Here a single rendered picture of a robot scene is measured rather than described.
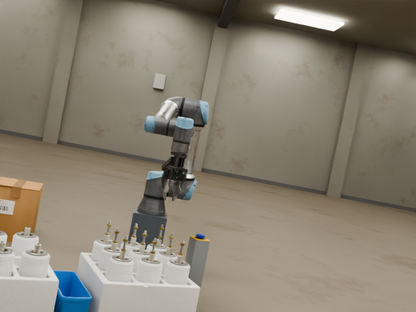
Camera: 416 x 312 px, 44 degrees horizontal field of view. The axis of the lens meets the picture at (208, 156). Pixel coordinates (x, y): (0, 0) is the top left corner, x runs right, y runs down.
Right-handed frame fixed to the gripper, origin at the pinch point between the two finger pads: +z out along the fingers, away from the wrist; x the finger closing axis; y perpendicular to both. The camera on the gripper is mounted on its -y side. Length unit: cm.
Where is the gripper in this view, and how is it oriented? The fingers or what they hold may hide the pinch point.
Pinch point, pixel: (168, 197)
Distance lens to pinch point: 225.9
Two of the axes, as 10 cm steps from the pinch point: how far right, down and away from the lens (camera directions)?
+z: -1.9, 9.8, 0.4
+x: 9.0, 1.6, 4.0
